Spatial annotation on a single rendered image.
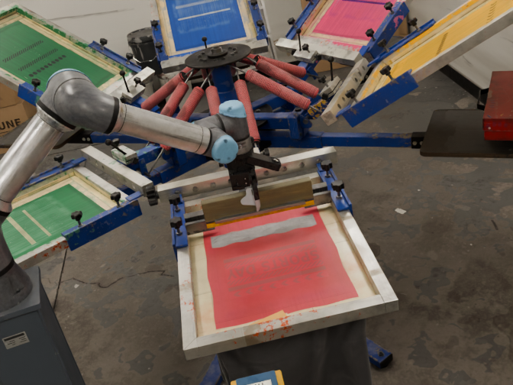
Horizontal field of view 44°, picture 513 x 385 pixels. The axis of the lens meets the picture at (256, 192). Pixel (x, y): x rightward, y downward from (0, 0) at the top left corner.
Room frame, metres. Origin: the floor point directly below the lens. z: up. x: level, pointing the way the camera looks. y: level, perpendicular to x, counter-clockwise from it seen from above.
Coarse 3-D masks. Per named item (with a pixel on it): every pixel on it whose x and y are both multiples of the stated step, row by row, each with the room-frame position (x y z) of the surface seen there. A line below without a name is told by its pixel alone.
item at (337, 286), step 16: (304, 208) 1.90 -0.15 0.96; (320, 224) 1.78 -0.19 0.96; (272, 240) 1.74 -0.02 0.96; (288, 240) 1.72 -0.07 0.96; (304, 240) 1.70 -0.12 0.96; (320, 240) 1.68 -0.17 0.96; (336, 256) 1.58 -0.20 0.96; (336, 272) 1.50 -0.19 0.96; (288, 288) 1.47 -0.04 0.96; (304, 288) 1.46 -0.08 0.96; (320, 288) 1.44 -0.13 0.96; (336, 288) 1.43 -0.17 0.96; (352, 288) 1.42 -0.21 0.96; (288, 304) 1.40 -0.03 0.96; (304, 304) 1.39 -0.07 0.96; (320, 304) 1.38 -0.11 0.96
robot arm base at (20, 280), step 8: (8, 264) 1.35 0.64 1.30; (16, 264) 1.39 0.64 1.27; (0, 272) 1.33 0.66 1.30; (8, 272) 1.35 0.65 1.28; (16, 272) 1.36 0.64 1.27; (24, 272) 1.40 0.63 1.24; (0, 280) 1.32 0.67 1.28; (8, 280) 1.33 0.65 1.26; (16, 280) 1.35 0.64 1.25; (24, 280) 1.37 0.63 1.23; (0, 288) 1.32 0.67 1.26; (8, 288) 1.32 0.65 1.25; (16, 288) 1.34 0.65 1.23; (24, 288) 1.35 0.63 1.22; (0, 296) 1.31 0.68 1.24; (8, 296) 1.31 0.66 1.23; (16, 296) 1.32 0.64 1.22; (24, 296) 1.34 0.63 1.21; (0, 304) 1.30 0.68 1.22; (8, 304) 1.31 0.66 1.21; (16, 304) 1.32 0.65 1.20
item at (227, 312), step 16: (240, 224) 1.88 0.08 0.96; (256, 224) 1.86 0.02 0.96; (208, 240) 1.82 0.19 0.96; (256, 240) 1.76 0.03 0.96; (208, 256) 1.72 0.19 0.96; (224, 256) 1.70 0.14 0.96; (208, 272) 1.63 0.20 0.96; (224, 272) 1.62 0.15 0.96; (224, 288) 1.53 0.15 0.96; (224, 304) 1.46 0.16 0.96; (240, 304) 1.44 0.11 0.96; (256, 304) 1.43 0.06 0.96; (272, 304) 1.42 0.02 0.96; (224, 320) 1.39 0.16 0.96; (240, 320) 1.38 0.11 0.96
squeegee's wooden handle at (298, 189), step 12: (300, 180) 1.76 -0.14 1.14; (240, 192) 1.76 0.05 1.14; (252, 192) 1.74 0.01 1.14; (264, 192) 1.74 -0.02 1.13; (276, 192) 1.74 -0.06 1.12; (288, 192) 1.75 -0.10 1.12; (300, 192) 1.75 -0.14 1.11; (312, 192) 1.75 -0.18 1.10; (204, 204) 1.74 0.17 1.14; (216, 204) 1.74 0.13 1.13; (228, 204) 1.74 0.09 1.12; (240, 204) 1.74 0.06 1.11; (264, 204) 1.74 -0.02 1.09; (276, 204) 1.74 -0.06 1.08; (216, 216) 1.73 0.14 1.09
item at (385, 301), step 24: (360, 240) 1.59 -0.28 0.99; (192, 288) 1.54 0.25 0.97; (384, 288) 1.35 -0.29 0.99; (192, 312) 1.41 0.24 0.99; (312, 312) 1.31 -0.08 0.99; (336, 312) 1.29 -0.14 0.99; (360, 312) 1.29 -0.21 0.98; (384, 312) 1.29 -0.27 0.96; (192, 336) 1.31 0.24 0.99; (216, 336) 1.29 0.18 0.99; (240, 336) 1.27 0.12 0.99; (264, 336) 1.27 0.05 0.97; (288, 336) 1.28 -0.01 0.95
